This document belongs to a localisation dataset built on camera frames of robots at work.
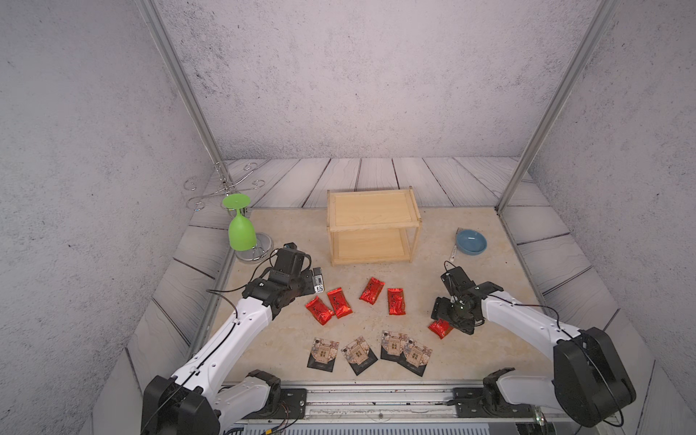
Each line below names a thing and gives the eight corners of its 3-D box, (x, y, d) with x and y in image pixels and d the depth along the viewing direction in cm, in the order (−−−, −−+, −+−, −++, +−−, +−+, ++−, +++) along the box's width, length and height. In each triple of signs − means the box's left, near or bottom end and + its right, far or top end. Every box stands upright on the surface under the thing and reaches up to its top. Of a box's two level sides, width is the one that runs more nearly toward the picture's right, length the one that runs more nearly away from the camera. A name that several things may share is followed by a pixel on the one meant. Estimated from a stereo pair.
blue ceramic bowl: (458, 256, 106) (461, 250, 103) (451, 233, 114) (454, 227, 111) (487, 256, 106) (490, 250, 103) (478, 233, 114) (481, 227, 111)
